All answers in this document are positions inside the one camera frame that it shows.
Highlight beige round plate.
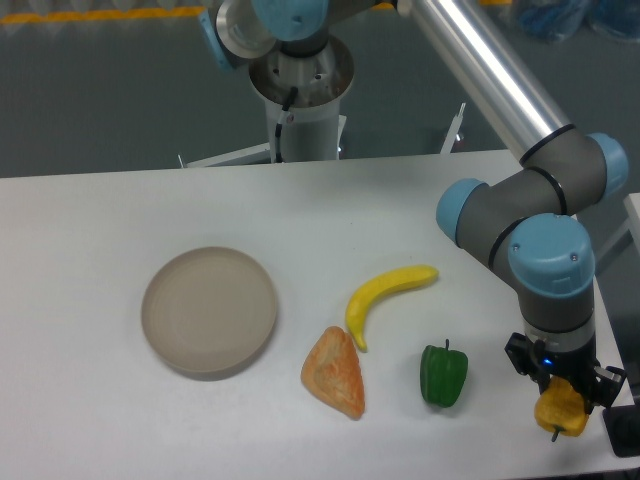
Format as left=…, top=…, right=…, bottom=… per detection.
left=141, top=247, right=278, bottom=381

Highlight blue plastic bags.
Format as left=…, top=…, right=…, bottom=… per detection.
left=508, top=0, right=639, bottom=43

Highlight orange toy croissant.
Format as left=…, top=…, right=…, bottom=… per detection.
left=300, top=326, right=365, bottom=420

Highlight silver and grey robot arm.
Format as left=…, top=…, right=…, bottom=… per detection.
left=198, top=1, right=628, bottom=411

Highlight green toy bell pepper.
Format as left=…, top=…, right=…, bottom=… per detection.
left=419, top=339, right=469, bottom=408

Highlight yellow toy bell pepper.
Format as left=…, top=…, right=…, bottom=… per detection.
left=534, top=376, right=589, bottom=441

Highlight black device at table edge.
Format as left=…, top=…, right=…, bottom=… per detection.
left=602, top=405, right=639, bottom=458

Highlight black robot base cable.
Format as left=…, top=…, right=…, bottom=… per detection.
left=273, top=86, right=300, bottom=164

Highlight white metal frame bracket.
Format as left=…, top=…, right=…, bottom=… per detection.
left=440, top=102, right=466, bottom=155

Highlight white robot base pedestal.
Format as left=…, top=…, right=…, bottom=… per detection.
left=249, top=35, right=354, bottom=163

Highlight yellow toy banana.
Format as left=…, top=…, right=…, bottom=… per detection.
left=344, top=264, right=439, bottom=352

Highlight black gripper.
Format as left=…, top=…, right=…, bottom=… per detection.
left=504, top=332, right=627, bottom=414

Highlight white post at right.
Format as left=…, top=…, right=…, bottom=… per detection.
left=596, top=192, right=639, bottom=275

